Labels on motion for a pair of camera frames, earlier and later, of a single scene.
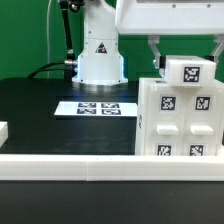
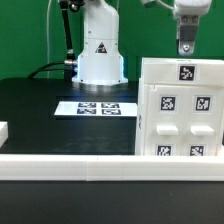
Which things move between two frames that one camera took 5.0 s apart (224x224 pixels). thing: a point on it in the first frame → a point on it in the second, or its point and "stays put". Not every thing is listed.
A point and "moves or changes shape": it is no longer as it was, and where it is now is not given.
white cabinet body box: x=179 y=120 stays put
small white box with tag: x=189 y=71 moves or changes shape
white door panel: x=166 y=125 stays put
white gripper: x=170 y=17 → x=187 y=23
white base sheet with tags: x=96 y=108 stays put
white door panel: x=201 y=117 stays put
